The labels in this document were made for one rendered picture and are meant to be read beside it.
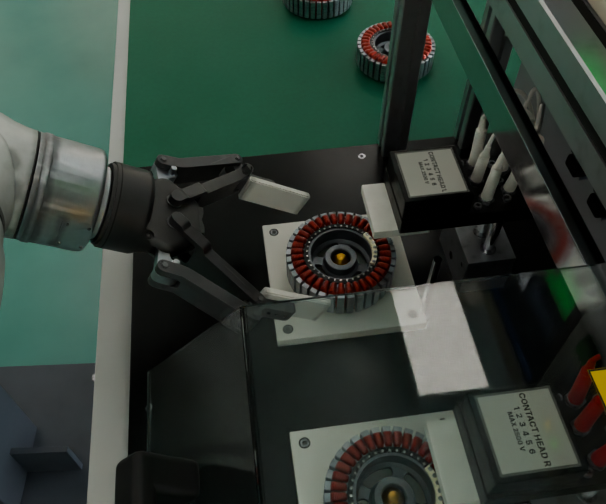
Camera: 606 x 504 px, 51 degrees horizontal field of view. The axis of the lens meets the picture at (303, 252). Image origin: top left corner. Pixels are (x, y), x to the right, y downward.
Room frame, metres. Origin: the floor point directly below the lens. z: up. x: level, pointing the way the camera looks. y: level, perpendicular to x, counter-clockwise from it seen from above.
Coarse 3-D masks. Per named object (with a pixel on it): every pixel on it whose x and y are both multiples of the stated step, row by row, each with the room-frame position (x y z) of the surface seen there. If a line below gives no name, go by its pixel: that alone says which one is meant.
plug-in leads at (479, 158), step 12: (528, 96) 0.43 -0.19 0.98; (540, 96) 0.43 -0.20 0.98; (528, 108) 0.43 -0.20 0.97; (540, 108) 0.41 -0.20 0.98; (480, 120) 0.44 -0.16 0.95; (540, 120) 0.41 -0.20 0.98; (480, 132) 0.43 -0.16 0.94; (480, 144) 0.43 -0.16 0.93; (480, 156) 0.41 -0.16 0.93; (504, 156) 0.39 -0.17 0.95; (468, 168) 0.43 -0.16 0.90; (480, 168) 0.41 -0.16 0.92; (492, 168) 0.39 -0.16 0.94; (504, 168) 0.42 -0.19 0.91; (480, 180) 0.41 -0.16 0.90; (492, 180) 0.39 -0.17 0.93; (492, 192) 0.38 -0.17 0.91; (504, 192) 0.40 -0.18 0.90
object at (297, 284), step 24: (336, 216) 0.44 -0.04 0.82; (360, 216) 0.44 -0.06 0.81; (312, 240) 0.41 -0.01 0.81; (336, 240) 0.42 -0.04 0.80; (360, 240) 0.41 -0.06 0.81; (384, 240) 0.40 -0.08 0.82; (288, 264) 0.38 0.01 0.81; (312, 264) 0.38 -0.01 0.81; (336, 264) 0.38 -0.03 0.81; (360, 264) 0.39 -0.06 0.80; (384, 264) 0.37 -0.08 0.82; (312, 288) 0.35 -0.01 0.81; (336, 288) 0.35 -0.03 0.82; (360, 288) 0.35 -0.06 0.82; (384, 288) 0.35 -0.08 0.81
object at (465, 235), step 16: (448, 240) 0.42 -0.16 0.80; (464, 240) 0.40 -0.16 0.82; (480, 240) 0.40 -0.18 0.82; (448, 256) 0.41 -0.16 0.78; (464, 256) 0.38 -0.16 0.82; (480, 256) 0.38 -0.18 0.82; (496, 256) 0.38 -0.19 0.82; (512, 256) 0.38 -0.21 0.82; (464, 272) 0.37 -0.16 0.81; (480, 272) 0.37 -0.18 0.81; (496, 272) 0.38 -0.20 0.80
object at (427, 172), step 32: (416, 160) 0.42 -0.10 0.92; (448, 160) 0.42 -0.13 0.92; (384, 192) 0.41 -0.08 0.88; (416, 192) 0.38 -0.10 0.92; (448, 192) 0.38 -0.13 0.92; (480, 192) 0.40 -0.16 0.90; (384, 224) 0.37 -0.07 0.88; (416, 224) 0.36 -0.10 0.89; (448, 224) 0.37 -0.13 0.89; (480, 224) 0.37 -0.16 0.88
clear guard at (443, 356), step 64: (256, 320) 0.16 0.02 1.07; (320, 320) 0.16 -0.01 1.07; (384, 320) 0.16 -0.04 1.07; (448, 320) 0.16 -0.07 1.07; (512, 320) 0.16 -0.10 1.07; (576, 320) 0.16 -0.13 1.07; (192, 384) 0.14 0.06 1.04; (256, 384) 0.13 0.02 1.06; (320, 384) 0.13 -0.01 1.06; (384, 384) 0.13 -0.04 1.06; (448, 384) 0.13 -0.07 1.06; (512, 384) 0.13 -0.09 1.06; (576, 384) 0.13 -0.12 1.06; (192, 448) 0.11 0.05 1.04; (256, 448) 0.10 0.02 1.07; (320, 448) 0.10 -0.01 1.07; (384, 448) 0.10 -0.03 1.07; (448, 448) 0.10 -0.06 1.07; (512, 448) 0.10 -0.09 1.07; (576, 448) 0.10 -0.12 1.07
